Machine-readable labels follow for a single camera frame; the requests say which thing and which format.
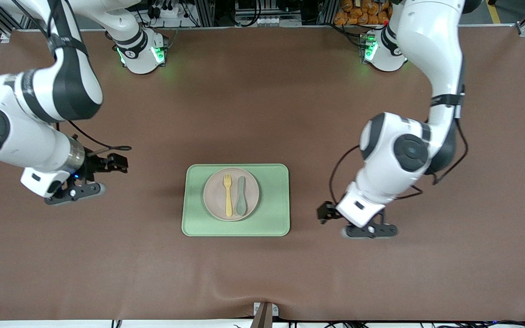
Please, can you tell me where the yellow plastic fork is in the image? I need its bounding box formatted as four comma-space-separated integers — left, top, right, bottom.
223, 174, 234, 218

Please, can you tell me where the round beige plate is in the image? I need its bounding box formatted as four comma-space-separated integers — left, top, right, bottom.
203, 168, 260, 222

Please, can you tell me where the light green rectangular tray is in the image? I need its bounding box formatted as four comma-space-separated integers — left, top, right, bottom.
181, 164, 290, 237

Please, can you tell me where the teal green plastic spoon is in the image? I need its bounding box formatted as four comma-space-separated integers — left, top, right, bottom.
236, 176, 247, 216

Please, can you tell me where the brown table cover mat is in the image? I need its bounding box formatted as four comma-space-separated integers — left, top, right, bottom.
0, 26, 525, 322

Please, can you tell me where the white power strip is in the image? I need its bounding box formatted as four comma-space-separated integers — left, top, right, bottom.
151, 4, 185, 20

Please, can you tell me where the white connector strip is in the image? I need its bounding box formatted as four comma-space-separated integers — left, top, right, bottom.
235, 16, 275, 27

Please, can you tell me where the orange bread pile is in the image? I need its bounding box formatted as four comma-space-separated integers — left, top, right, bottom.
334, 0, 393, 26

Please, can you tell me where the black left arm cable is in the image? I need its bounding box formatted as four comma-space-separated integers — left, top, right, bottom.
329, 91, 469, 205

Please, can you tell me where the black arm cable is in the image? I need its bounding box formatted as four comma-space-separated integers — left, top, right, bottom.
46, 0, 132, 158
329, 91, 469, 205

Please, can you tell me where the grey metal bracket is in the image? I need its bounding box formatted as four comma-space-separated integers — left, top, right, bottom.
252, 302, 280, 318

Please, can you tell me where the brown camera pole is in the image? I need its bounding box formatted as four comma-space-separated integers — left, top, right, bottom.
250, 303, 274, 328

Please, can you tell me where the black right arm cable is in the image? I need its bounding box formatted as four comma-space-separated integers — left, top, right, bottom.
46, 0, 132, 158

